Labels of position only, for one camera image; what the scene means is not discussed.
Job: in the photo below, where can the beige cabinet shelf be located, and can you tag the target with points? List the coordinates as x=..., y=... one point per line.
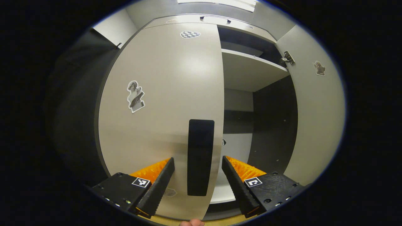
x=240, y=147
x=248, y=72

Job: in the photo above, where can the black backdrop cloth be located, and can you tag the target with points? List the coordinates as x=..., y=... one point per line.
x=75, y=125

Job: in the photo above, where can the beige double-door shoe cabinet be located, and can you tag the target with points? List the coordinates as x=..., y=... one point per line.
x=273, y=125

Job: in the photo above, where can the metal door hinge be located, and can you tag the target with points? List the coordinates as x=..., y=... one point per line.
x=288, y=57

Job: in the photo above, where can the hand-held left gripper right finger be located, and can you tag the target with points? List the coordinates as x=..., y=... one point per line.
x=238, y=186

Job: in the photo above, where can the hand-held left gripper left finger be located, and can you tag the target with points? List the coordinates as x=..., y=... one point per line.
x=161, y=185

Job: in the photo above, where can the beige shoe cabinet door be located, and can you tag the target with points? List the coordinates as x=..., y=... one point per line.
x=169, y=88
x=317, y=125

